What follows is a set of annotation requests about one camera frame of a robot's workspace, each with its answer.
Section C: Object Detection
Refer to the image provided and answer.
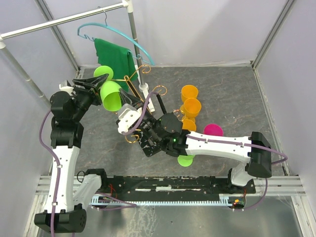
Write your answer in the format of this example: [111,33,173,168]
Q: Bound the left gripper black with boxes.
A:
[71,74,115,121]

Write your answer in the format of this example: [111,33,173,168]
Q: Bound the lime green wine glass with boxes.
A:
[93,66,122,112]

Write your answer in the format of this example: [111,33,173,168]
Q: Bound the gold wine glass rack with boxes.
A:
[108,64,188,158]

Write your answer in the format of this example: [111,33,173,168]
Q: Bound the orange wine glass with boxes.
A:
[181,84,198,102]
[180,98,202,122]
[182,119,197,131]

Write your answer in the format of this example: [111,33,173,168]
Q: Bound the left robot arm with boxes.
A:
[34,74,109,236]

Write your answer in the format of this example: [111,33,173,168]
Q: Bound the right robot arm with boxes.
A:
[99,81,272,193]

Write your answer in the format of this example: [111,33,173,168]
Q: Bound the pink wine glass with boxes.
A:
[203,124,224,136]

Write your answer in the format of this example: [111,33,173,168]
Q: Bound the green cloth on hanger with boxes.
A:
[94,38,135,79]

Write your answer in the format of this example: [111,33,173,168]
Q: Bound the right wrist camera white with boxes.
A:
[118,104,142,134]

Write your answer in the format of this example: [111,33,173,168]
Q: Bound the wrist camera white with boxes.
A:
[59,80,74,95]
[118,104,142,134]

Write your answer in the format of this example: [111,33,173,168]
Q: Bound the silver white clothes rail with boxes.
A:
[0,0,155,108]

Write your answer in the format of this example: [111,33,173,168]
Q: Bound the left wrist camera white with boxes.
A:
[59,80,74,95]

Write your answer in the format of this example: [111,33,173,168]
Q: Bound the teal wire clothes hanger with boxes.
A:
[77,11,155,66]

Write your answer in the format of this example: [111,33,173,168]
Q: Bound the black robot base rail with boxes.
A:
[100,176,256,202]

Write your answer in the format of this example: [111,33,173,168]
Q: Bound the light blue cable duct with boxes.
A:
[89,195,246,207]

